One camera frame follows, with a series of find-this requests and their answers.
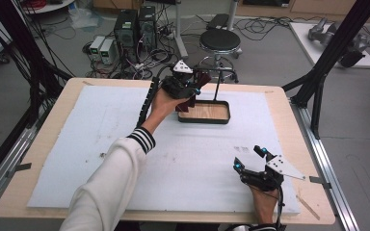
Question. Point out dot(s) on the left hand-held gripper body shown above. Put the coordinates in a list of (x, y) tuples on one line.
[(176, 86)]

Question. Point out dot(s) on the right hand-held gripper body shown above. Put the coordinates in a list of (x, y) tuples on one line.
[(263, 179)]

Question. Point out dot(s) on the dark maroon tie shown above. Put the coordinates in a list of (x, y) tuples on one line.
[(186, 104)]

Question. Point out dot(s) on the black tie rack wooden base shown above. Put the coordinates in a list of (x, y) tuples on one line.
[(205, 113)]

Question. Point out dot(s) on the person's right hand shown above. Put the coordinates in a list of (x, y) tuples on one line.
[(266, 200)]

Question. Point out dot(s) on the person's left hand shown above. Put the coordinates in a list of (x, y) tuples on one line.
[(163, 106)]

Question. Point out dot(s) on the black round stool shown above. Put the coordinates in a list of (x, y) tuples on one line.
[(220, 40)]

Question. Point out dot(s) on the thin wooden stick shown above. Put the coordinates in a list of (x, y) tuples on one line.
[(308, 207)]

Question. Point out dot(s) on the white-legged desk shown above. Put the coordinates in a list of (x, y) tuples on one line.
[(178, 29)]

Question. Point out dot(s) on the flat black device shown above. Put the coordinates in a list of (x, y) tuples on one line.
[(218, 21)]

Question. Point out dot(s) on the black computer tower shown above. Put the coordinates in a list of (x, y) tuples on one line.
[(126, 32), (147, 25)]

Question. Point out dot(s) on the white power supply unit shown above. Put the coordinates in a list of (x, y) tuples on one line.
[(96, 45), (107, 51)]

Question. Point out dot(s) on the white foam mat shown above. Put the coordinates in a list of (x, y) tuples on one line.
[(93, 144)]

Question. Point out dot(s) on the clear plastic bag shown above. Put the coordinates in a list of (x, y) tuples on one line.
[(85, 17)]

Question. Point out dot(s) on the white platform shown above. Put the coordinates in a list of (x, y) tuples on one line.
[(305, 41)]

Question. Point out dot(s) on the grey robot part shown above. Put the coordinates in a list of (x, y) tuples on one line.
[(321, 30)]

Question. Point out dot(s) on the white round table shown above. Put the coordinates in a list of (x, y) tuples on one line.
[(51, 5)]

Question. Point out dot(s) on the wooden cabinet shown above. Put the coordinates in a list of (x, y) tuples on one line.
[(334, 6)]

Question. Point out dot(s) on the metal bracket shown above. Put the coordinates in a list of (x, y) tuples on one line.
[(319, 181), (19, 168)]

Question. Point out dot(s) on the aluminium rail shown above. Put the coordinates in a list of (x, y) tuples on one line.
[(3, 160), (330, 179)]

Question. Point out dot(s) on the black frame stand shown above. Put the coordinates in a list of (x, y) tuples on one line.
[(16, 38), (334, 48)]

